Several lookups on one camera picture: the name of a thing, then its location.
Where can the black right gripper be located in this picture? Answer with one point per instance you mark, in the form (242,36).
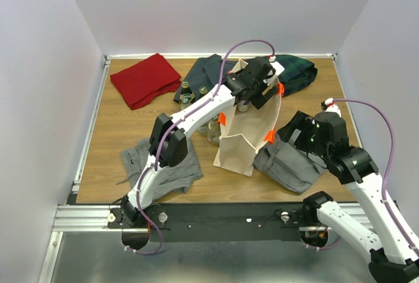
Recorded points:
(303,121)

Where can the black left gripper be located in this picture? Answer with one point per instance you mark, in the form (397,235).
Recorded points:
(259,99)

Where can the red soda can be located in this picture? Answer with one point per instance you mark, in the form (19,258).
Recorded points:
(243,106)

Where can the beige canvas tote bag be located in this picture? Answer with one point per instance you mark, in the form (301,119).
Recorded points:
(244,134)

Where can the green Perrier bottle yellow label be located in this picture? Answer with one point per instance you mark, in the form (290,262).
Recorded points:
(203,91)

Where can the clear Chang soda bottle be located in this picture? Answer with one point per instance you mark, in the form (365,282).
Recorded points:
(214,130)
(203,130)

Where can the green Perrier bottle red label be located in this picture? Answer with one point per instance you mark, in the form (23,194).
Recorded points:
(187,96)

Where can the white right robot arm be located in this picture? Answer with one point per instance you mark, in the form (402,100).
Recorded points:
(390,247)

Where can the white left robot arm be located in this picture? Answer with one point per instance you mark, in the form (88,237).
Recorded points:
(168,141)

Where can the grey pleated skirt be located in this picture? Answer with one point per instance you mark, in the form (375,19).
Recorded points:
(293,169)

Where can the green plaid folded skirt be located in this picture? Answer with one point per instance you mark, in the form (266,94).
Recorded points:
(298,73)

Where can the dark teal folded jacket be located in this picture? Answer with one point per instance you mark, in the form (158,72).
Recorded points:
(204,73)

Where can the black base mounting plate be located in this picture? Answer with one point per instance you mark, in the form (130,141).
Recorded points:
(218,222)

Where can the red folded cloth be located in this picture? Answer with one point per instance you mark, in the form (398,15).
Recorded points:
(141,83)

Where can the grey knit shorts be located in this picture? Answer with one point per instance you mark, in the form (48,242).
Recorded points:
(178,178)

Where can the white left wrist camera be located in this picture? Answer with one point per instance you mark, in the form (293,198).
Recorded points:
(275,70)

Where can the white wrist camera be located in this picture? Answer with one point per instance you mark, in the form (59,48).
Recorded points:
(275,70)
(330,106)

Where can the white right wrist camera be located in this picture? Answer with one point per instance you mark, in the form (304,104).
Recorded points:
(330,106)

